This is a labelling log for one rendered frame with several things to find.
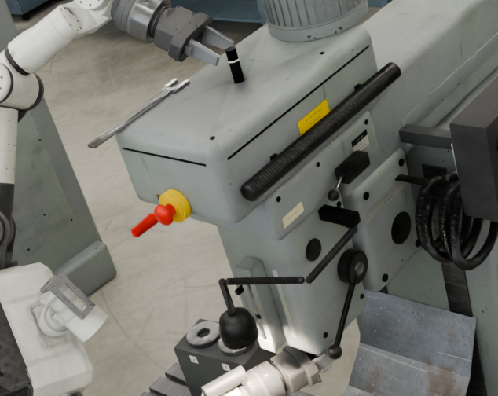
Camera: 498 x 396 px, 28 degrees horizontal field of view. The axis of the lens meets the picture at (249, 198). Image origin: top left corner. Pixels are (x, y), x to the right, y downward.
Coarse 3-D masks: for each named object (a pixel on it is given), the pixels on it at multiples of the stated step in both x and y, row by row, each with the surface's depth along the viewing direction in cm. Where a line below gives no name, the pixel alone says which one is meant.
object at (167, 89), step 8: (176, 80) 185; (168, 88) 182; (176, 88) 181; (160, 96) 180; (144, 104) 179; (152, 104) 178; (136, 112) 177; (144, 112) 177; (128, 120) 175; (112, 128) 173; (120, 128) 173; (104, 136) 171; (88, 144) 171; (96, 144) 170
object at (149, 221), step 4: (148, 216) 182; (152, 216) 182; (144, 220) 181; (148, 220) 181; (152, 220) 182; (156, 220) 182; (140, 224) 181; (144, 224) 181; (148, 224) 181; (152, 224) 182; (136, 228) 180; (140, 228) 180; (144, 228) 180; (148, 228) 181; (132, 232) 180; (136, 232) 180; (140, 232) 180; (144, 232) 181; (136, 236) 181
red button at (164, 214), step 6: (168, 204) 171; (156, 210) 170; (162, 210) 169; (168, 210) 169; (174, 210) 171; (156, 216) 171; (162, 216) 170; (168, 216) 169; (162, 222) 171; (168, 222) 170
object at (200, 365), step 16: (192, 336) 245; (208, 336) 243; (176, 352) 246; (192, 352) 242; (208, 352) 240; (224, 352) 237; (240, 352) 236; (256, 352) 237; (272, 352) 242; (192, 368) 246; (208, 368) 242; (224, 368) 238; (192, 384) 250
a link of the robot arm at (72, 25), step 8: (56, 8) 183; (64, 8) 184; (72, 8) 186; (80, 8) 186; (56, 16) 182; (64, 16) 182; (72, 16) 186; (80, 16) 187; (88, 16) 187; (96, 16) 187; (104, 16) 186; (56, 24) 182; (64, 24) 181; (72, 24) 183; (80, 24) 187; (88, 24) 186; (96, 24) 187; (64, 32) 182; (72, 32) 183; (80, 32) 184; (88, 32) 186; (72, 40) 185
